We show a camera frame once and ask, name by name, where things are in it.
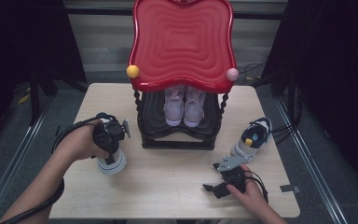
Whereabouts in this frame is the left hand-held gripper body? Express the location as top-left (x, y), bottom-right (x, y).
top-left (93, 119), bottom-right (131, 152)

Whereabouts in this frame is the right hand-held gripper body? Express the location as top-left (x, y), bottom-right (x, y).
top-left (216, 156), bottom-right (246, 192)

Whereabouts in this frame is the navy and white sneaker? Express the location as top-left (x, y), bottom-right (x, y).
top-left (230, 117), bottom-right (274, 163)
top-left (94, 111), bottom-right (128, 175)

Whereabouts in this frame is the purple star sandal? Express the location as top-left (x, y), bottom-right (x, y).
top-left (162, 85), bottom-right (186, 127)
top-left (184, 86), bottom-right (207, 129)

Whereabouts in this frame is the red and black shoe rack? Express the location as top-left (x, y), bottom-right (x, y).
top-left (126, 0), bottom-right (241, 151)

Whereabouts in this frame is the person's right hand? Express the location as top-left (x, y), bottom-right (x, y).
top-left (227, 164), bottom-right (269, 216)

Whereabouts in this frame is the person's left hand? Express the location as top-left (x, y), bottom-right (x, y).
top-left (54, 119), bottom-right (110, 162)

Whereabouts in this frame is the grey tape strip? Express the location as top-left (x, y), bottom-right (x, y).
top-left (280, 184), bottom-right (301, 194)

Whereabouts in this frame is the black metal stand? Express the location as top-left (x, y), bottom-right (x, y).
top-left (29, 73), bottom-right (59, 127)

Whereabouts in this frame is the black curtain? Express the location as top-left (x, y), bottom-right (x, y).
top-left (0, 0), bottom-right (88, 153)
top-left (260, 0), bottom-right (358, 197)

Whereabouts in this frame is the right hand-held gripper black cable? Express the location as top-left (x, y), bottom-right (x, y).
top-left (243, 170), bottom-right (269, 204)

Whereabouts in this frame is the black floor cable bundle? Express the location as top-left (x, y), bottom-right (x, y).
top-left (238, 62), bottom-right (304, 146)

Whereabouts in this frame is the metal floor rail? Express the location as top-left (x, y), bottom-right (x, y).
top-left (0, 102), bottom-right (55, 224)
top-left (274, 96), bottom-right (349, 224)

